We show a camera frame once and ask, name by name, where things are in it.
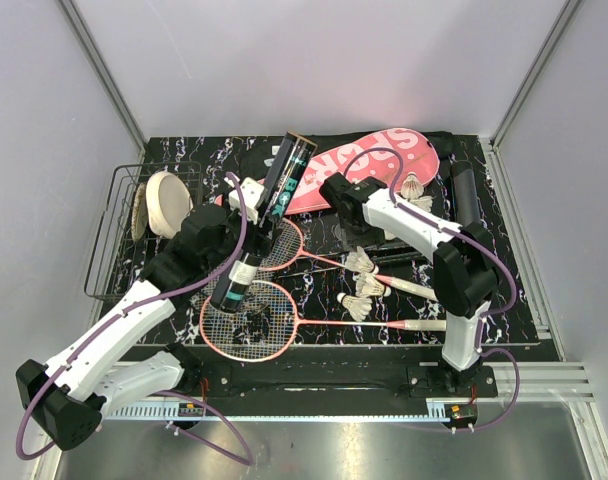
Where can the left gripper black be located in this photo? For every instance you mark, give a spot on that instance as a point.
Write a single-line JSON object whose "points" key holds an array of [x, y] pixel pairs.
{"points": [[260, 243]]}

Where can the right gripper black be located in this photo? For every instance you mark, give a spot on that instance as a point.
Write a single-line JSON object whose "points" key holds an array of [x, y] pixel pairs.
{"points": [[371, 238]]}

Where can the black teal shuttlecock tube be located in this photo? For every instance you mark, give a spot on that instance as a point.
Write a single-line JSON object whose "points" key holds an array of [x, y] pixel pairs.
{"points": [[266, 203]]}

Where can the white shuttlecock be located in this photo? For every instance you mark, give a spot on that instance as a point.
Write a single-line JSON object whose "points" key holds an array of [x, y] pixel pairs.
{"points": [[412, 188], [358, 261], [368, 286], [425, 203], [358, 307]]}

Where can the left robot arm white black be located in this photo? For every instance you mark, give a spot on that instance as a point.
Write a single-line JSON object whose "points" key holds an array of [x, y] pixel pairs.
{"points": [[70, 395]]}

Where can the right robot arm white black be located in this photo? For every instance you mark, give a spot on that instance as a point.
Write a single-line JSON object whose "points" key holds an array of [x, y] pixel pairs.
{"points": [[464, 274]]}

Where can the upper pink badminton racket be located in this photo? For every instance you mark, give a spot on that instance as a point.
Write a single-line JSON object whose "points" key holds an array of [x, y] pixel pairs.
{"points": [[289, 248]]}

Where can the pink badminton racket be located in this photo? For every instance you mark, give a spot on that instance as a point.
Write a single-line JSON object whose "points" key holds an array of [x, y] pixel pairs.
{"points": [[289, 248], [268, 321]]}

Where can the lower pink badminton racket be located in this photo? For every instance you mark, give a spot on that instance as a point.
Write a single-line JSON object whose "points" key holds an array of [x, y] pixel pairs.
{"points": [[268, 321]]}

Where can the clear plastic tube lid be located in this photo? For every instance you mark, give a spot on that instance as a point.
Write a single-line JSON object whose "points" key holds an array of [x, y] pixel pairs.
{"points": [[342, 234]]}

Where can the white shuttlecock beside bag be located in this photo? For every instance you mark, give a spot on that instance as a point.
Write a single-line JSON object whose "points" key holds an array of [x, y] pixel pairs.
{"points": [[425, 203]]}

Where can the pink racket cover bag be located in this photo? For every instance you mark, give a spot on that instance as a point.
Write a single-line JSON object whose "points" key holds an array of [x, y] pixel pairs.
{"points": [[390, 150]]}

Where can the black racket bag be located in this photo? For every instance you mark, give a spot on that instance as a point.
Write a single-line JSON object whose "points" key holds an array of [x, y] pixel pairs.
{"points": [[256, 161]]}

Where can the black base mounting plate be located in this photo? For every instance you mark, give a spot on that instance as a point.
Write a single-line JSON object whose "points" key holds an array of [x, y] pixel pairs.
{"points": [[414, 380]]}

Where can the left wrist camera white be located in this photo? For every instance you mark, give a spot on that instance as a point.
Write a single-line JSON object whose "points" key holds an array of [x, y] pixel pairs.
{"points": [[252, 194]]}

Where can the black racket upper handle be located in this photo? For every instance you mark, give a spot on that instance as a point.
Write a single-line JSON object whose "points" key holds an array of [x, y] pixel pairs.
{"points": [[392, 245]]}

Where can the black wire basket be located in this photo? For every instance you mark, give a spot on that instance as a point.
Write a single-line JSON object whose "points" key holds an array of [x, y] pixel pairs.
{"points": [[124, 241]]}

